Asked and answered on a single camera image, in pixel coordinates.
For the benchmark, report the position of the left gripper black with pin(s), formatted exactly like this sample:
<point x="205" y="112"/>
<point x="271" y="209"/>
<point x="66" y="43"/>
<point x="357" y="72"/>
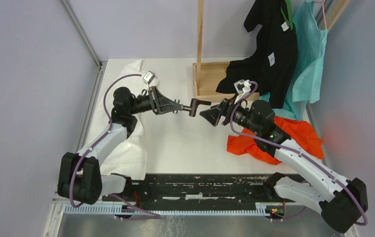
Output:
<point x="158" y="106"/>

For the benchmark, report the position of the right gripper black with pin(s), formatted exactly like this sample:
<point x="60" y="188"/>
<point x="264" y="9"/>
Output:
<point x="212" y="115"/>

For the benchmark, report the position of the small silver tee fitting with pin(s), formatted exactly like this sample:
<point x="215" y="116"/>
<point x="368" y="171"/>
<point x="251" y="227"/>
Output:
<point x="179" y="106"/>

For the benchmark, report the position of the dark metal faucet body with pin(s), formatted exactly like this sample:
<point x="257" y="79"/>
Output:
<point x="194" y="104"/>

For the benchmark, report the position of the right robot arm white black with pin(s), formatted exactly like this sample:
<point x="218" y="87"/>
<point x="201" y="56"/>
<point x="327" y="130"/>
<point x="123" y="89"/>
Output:
<point x="341" y="202"/>

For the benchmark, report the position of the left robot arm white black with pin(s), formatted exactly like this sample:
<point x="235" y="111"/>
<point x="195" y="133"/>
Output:
<point x="80" y="179"/>

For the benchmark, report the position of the wooden clothes rack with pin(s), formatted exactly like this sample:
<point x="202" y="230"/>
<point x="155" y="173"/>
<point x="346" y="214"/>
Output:
<point x="219" y="37"/>

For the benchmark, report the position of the white towel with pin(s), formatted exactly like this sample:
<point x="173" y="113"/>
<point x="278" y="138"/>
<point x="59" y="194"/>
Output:
<point x="117" y="95"/>

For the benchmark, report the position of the black t-shirt hanging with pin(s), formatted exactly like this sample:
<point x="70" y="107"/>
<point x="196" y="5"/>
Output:
<point x="273" y="63"/>

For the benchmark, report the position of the teal garment hanging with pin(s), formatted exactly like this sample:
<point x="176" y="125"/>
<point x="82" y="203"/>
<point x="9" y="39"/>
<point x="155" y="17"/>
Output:
<point x="306" y="81"/>

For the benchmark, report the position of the green hanger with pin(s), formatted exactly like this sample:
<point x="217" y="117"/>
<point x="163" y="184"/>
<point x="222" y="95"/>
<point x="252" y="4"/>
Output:
<point x="287" y="16"/>

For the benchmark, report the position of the pink hanger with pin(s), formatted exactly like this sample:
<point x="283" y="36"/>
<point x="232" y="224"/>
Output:
<point x="321" y="16"/>

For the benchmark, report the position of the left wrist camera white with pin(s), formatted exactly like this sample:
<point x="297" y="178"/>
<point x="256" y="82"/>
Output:
<point x="148" y="77"/>

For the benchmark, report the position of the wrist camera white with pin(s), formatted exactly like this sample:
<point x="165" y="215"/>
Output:
<point x="243" y="88"/>
<point x="148" y="77"/>

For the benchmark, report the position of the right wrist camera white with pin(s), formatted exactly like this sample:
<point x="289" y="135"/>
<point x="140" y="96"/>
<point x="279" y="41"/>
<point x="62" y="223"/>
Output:
<point x="243" y="88"/>

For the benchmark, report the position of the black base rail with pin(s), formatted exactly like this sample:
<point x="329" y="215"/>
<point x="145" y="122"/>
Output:
<point x="199" y="192"/>

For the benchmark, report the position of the white cable duct strip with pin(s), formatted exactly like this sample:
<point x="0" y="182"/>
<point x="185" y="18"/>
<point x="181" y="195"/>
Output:
<point x="117" y="209"/>

